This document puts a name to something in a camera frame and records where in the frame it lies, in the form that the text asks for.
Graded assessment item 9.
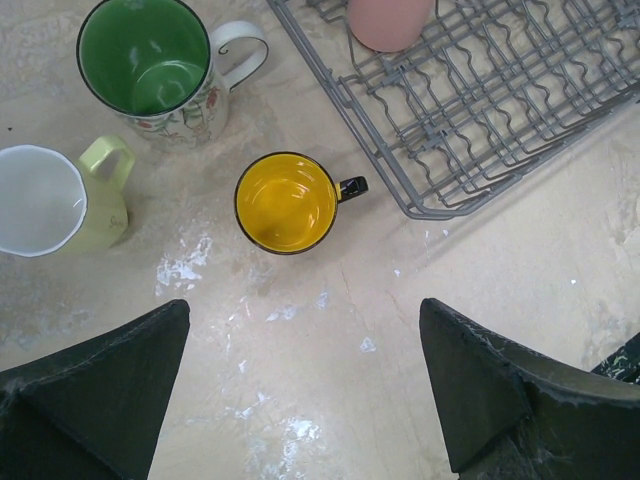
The white floral mug green inside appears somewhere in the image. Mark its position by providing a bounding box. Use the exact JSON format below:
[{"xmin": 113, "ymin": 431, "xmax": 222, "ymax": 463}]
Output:
[{"xmin": 76, "ymin": 1, "xmax": 270, "ymax": 153}]

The grey wire dish rack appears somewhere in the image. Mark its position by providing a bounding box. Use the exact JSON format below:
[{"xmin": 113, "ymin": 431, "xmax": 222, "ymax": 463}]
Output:
[{"xmin": 270, "ymin": 1, "xmax": 639, "ymax": 221}]

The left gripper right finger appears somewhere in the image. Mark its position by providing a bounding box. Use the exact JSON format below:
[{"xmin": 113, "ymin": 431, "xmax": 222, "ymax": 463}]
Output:
[{"xmin": 419, "ymin": 298, "xmax": 639, "ymax": 479}]

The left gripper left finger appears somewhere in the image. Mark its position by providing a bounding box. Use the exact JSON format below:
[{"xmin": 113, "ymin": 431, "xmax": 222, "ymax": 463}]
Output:
[{"xmin": 1, "ymin": 299, "xmax": 190, "ymax": 479}]

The light green faceted mug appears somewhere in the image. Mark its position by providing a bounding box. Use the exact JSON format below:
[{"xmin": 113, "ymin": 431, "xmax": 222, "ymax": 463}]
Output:
[{"xmin": 1, "ymin": 135, "xmax": 135, "ymax": 258}]

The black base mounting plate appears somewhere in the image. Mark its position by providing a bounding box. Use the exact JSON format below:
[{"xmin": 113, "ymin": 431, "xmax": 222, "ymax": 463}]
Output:
[{"xmin": 592, "ymin": 333, "xmax": 640, "ymax": 385}]

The pink handleless tumbler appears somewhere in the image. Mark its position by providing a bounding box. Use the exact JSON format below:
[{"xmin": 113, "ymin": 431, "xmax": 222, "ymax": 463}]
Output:
[{"xmin": 347, "ymin": 0, "xmax": 435, "ymax": 53}]

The yellow mug black handle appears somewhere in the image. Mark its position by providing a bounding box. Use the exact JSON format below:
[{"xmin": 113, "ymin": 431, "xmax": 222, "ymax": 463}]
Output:
[{"xmin": 234, "ymin": 151, "xmax": 369, "ymax": 255}]

